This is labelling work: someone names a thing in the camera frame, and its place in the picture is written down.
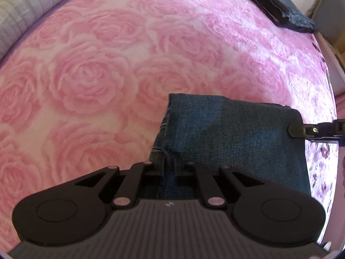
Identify grey ribbed quilt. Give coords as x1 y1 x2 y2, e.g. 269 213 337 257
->
0 0 91 61

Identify purple floral bed sheet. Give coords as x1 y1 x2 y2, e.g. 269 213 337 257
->
304 40 340 222

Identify blue denim jeans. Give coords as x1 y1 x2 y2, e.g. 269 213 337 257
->
149 93 312 201

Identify pink rose blanket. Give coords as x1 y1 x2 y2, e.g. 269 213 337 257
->
0 0 337 249

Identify dark blue folded jeans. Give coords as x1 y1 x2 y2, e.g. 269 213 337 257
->
255 0 316 34

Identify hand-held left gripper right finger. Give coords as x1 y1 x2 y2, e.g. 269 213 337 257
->
175 162 270 208

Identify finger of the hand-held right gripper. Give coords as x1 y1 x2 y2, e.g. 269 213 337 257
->
288 119 345 143

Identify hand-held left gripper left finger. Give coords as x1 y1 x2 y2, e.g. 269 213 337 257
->
75 161 165 210

